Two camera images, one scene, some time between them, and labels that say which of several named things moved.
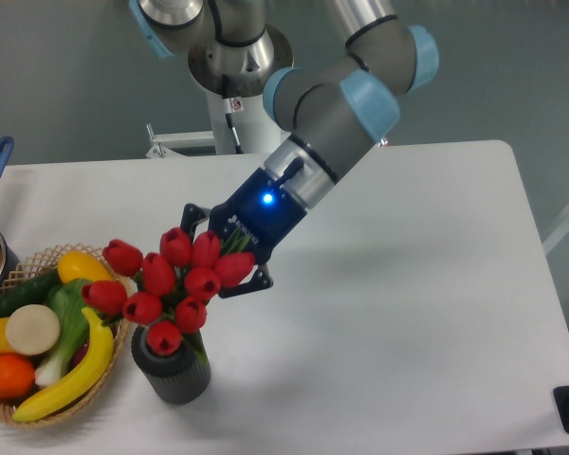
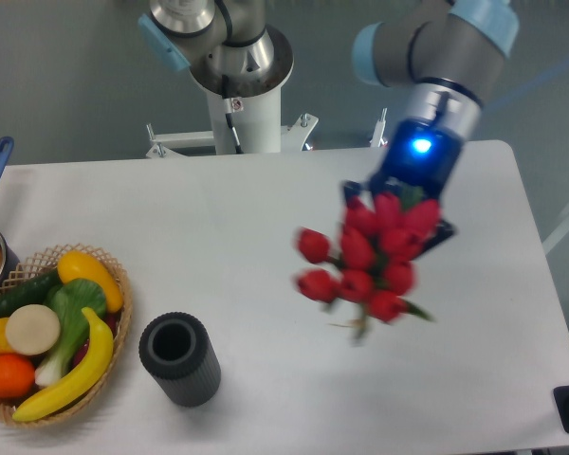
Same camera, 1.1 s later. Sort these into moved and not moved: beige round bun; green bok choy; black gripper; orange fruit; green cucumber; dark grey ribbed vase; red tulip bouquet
Moved: dark grey ribbed vase; red tulip bouquet; black gripper
Not moved: green cucumber; beige round bun; green bok choy; orange fruit
